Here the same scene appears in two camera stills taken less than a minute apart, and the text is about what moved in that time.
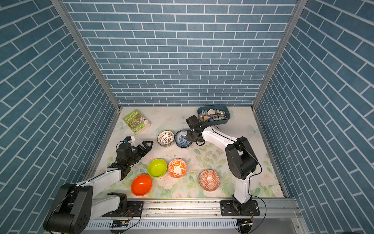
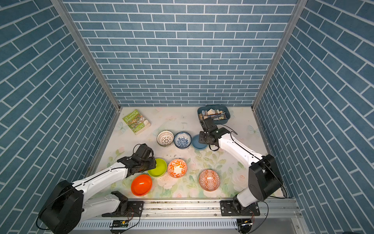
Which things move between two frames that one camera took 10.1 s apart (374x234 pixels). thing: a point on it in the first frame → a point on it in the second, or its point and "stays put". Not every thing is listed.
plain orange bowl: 141,185 stays put
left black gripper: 146,148 → 153,164
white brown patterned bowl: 165,138 stays put
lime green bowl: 157,167 stays put
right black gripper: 189,131 → 201,134
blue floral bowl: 180,139 stays put
